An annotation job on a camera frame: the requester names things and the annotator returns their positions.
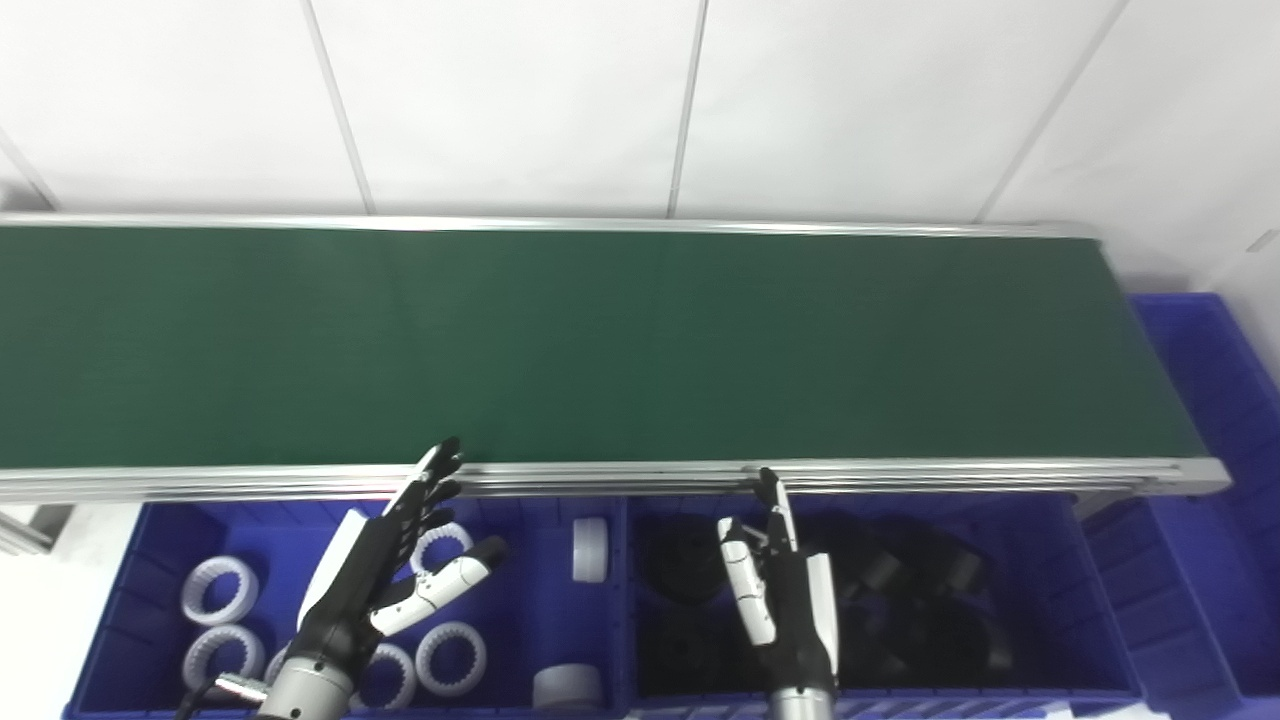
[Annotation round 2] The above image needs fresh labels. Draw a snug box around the black round gear part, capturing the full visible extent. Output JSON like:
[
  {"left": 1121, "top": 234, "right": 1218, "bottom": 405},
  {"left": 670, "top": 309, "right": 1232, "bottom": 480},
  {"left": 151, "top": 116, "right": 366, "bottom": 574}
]
[
  {"left": 638, "top": 610, "right": 749, "bottom": 694},
  {"left": 639, "top": 514, "right": 727, "bottom": 603},
  {"left": 913, "top": 540, "right": 988, "bottom": 598},
  {"left": 838, "top": 545, "right": 903, "bottom": 603},
  {"left": 878, "top": 600, "right": 1013, "bottom": 683}
]

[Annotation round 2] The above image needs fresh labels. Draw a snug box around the blue bin with white parts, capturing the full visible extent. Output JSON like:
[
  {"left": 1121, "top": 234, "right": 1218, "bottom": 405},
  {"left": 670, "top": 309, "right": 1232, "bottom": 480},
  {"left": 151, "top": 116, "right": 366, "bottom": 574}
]
[{"left": 62, "top": 497, "right": 632, "bottom": 720}]

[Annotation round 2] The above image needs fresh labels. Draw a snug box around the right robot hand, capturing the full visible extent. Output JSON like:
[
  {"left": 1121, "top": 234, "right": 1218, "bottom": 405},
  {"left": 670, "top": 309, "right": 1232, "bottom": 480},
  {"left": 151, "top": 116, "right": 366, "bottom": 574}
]
[{"left": 718, "top": 467, "right": 842, "bottom": 694}]

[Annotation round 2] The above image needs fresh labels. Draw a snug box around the blue bin with black parts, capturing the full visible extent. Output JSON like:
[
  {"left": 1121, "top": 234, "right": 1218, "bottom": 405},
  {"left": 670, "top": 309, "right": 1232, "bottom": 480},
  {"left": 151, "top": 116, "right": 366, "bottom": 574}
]
[{"left": 622, "top": 490, "right": 1147, "bottom": 720}]

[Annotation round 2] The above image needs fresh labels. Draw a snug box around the empty blue bin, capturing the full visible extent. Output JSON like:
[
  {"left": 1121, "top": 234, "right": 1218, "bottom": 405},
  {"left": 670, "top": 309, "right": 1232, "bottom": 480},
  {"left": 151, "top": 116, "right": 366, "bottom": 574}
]
[{"left": 1084, "top": 292, "right": 1280, "bottom": 720}]

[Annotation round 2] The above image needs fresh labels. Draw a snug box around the white solid cylinder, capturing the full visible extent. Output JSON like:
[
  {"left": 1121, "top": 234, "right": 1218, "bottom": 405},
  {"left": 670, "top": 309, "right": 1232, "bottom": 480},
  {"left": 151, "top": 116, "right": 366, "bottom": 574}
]
[
  {"left": 572, "top": 517, "right": 610, "bottom": 585},
  {"left": 531, "top": 663, "right": 605, "bottom": 712}
]

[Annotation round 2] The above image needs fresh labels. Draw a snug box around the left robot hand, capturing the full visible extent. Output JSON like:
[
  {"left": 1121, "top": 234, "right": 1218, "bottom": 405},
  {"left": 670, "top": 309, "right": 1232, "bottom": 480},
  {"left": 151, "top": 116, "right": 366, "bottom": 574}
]
[{"left": 289, "top": 437, "right": 509, "bottom": 674}]

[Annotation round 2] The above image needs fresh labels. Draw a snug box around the aluminium conveyor leg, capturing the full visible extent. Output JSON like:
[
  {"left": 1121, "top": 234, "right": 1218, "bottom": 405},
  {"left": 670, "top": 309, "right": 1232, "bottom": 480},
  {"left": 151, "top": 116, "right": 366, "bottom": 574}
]
[{"left": 0, "top": 504, "right": 77, "bottom": 557}]

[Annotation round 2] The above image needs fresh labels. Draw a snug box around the green conveyor belt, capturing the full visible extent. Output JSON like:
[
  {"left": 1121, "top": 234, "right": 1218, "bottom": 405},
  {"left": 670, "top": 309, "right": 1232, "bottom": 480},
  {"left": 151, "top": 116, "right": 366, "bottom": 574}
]
[
  {"left": 0, "top": 225, "right": 1209, "bottom": 470},
  {"left": 0, "top": 212, "right": 1234, "bottom": 505}
]

